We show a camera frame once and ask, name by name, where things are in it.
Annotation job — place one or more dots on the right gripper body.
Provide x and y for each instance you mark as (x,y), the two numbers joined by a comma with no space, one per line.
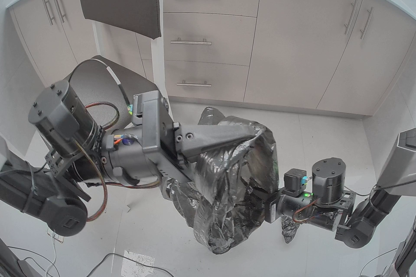
(292,207)

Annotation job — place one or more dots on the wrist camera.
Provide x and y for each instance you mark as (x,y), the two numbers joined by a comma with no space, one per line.
(294,181)
(156,120)

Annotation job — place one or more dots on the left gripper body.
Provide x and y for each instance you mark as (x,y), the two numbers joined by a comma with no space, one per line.
(130,162)

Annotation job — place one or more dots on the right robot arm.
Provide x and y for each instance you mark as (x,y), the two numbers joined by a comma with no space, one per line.
(328,178)

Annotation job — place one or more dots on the black plastic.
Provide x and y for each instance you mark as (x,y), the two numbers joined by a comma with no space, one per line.
(289,232)

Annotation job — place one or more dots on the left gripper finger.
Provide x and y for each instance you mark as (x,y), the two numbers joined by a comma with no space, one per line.
(208,137)

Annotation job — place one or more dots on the beige cabinet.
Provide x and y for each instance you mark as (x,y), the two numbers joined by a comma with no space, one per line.
(292,42)

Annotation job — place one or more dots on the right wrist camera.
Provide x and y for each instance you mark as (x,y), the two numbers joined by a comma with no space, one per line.
(294,181)

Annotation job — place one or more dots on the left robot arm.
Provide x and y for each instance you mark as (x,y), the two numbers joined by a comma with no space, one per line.
(55,120)

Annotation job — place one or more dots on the black plastic bag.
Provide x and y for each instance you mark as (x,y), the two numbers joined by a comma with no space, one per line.
(227,197)

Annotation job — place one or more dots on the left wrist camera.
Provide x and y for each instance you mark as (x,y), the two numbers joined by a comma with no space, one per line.
(156,120)

